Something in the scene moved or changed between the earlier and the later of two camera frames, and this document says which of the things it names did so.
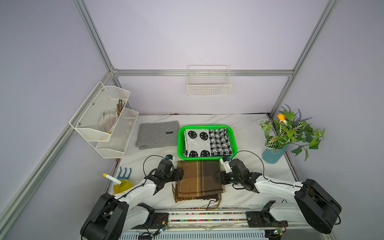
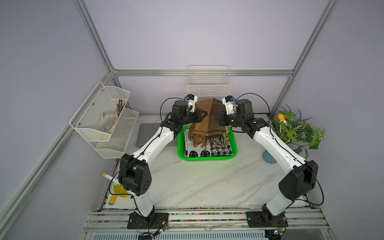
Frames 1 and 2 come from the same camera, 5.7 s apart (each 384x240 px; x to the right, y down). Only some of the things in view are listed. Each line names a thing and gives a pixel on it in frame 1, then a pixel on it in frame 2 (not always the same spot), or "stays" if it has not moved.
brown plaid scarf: [199, 181] → [201, 133]
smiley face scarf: [206, 142] stays
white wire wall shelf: [104, 120] stays
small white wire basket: [209, 80] stays
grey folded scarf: [154, 135] stays
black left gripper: [178, 175] → [197, 113]
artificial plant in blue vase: [289, 128] stays
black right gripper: [222, 177] → [223, 118]
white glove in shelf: [107, 120] stays
